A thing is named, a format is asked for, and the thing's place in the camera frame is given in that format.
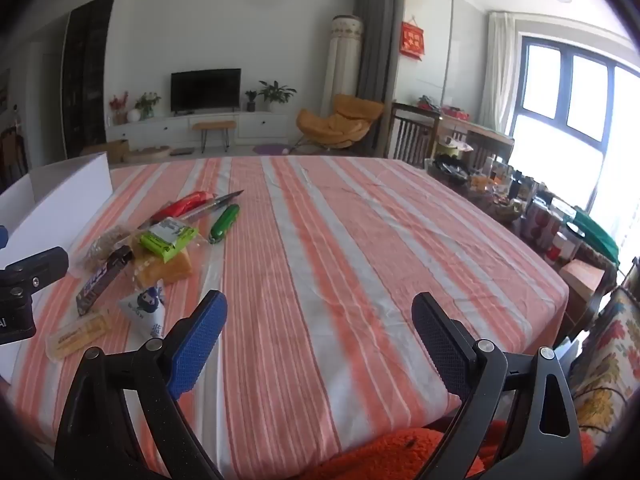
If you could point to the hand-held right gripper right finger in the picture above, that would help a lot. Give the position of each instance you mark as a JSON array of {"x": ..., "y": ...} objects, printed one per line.
[{"x": 440, "y": 345}]

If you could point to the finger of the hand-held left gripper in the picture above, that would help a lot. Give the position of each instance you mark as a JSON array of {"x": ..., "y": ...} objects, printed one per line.
[{"x": 3, "y": 236}]

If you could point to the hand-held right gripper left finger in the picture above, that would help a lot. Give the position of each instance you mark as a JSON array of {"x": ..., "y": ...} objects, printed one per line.
[{"x": 200, "y": 340}]

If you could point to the white triangular snack packet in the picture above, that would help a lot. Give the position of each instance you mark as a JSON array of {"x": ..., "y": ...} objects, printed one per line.
[{"x": 145, "y": 310}]

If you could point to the white cardboard box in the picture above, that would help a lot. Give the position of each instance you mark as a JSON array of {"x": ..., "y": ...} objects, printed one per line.
[{"x": 65, "y": 195}]

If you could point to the yellow toast bread packet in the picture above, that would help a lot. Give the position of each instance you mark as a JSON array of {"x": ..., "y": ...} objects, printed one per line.
[{"x": 160, "y": 269}]

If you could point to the dark chocolate bar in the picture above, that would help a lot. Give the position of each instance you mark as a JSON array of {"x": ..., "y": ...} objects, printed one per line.
[{"x": 100, "y": 280}]

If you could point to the clear brown bread packet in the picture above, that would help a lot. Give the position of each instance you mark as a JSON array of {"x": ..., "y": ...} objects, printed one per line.
[{"x": 102, "y": 250}]

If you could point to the green snack packet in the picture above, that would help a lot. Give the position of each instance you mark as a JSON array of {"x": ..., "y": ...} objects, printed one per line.
[{"x": 165, "y": 240}]

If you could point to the yellow wafer packet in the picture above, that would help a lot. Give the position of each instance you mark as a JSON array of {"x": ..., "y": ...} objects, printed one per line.
[{"x": 80, "y": 335}]

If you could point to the dark wooden dining chair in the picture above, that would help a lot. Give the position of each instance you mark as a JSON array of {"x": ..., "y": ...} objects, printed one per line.
[{"x": 12, "y": 155}]

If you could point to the green sausage packet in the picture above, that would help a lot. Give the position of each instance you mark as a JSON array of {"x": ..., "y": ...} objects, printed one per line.
[{"x": 225, "y": 222}]

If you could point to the orange fleece blanket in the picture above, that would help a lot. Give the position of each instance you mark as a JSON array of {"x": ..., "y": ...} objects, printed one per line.
[{"x": 380, "y": 455}]

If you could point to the red snack packet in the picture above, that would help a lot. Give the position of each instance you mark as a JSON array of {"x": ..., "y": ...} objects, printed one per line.
[{"x": 182, "y": 205}]

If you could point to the silver snack stick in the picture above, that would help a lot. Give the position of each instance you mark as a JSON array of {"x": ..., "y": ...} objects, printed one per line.
[{"x": 217, "y": 203}]

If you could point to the brown cardboard box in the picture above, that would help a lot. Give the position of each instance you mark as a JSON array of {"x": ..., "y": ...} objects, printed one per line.
[{"x": 112, "y": 150}]

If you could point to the orange striped tablecloth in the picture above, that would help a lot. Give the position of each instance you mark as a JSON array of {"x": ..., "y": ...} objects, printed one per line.
[{"x": 325, "y": 260}]

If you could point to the brown wooden stool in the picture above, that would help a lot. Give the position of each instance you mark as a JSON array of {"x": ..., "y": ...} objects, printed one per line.
[{"x": 582, "y": 285}]

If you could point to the group of jars and bottles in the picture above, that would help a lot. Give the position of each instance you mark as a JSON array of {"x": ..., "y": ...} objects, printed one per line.
[{"x": 505, "y": 195}]

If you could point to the beige pet bed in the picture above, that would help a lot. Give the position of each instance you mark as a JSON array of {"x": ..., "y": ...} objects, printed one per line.
[{"x": 147, "y": 152}]

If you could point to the red flowers in vase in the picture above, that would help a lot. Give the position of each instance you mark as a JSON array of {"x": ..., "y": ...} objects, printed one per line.
[{"x": 119, "y": 107}]

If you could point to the floral chair cushion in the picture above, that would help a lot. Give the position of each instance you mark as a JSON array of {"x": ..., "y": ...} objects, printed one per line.
[{"x": 615, "y": 355}]

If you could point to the dark glass display cabinet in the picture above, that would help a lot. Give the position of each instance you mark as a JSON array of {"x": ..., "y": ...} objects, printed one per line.
[{"x": 87, "y": 75}]

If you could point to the grey floor mat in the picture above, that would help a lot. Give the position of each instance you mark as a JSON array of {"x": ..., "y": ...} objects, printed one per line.
[{"x": 181, "y": 151}]

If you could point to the green cloth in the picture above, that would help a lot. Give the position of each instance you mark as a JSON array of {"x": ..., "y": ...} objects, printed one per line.
[{"x": 595, "y": 232}]

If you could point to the green plant in white vase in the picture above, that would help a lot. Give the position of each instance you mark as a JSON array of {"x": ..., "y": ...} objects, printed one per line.
[{"x": 145, "y": 105}]

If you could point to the purple round mat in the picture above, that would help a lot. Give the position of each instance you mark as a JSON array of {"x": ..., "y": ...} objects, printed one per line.
[{"x": 270, "y": 149}]

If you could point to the wooden bench with metal legs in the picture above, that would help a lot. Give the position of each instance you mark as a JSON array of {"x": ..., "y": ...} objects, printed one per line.
[{"x": 214, "y": 126}]

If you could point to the white television cabinet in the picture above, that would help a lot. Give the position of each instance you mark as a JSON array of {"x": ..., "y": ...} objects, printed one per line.
[{"x": 265, "y": 127}]

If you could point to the small potted plant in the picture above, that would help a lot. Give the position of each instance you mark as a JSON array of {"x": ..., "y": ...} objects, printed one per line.
[{"x": 251, "y": 100}]

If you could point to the yellow lounge chair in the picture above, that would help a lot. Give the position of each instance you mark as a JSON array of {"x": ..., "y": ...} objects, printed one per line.
[{"x": 335, "y": 122}]

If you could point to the black television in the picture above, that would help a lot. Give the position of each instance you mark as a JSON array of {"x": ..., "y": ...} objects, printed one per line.
[{"x": 206, "y": 90}]

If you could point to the large green potted plant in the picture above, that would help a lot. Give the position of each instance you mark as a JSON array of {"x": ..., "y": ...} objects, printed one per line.
[{"x": 275, "y": 92}]

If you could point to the white curtain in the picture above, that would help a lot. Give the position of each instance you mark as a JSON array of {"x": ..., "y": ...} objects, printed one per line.
[{"x": 497, "y": 75}]

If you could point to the large window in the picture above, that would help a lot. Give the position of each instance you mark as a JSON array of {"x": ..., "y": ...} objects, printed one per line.
[{"x": 590, "y": 105}]

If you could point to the grey curtain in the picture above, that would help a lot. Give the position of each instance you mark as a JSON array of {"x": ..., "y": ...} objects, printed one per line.
[{"x": 375, "y": 60}]

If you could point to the covered standing air conditioner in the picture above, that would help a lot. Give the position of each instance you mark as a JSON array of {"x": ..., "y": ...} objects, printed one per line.
[{"x": 342, "y": 65}]

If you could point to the red wall hanging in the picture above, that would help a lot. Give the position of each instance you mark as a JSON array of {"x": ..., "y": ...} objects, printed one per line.
[{"x": 412, "y": 40}]

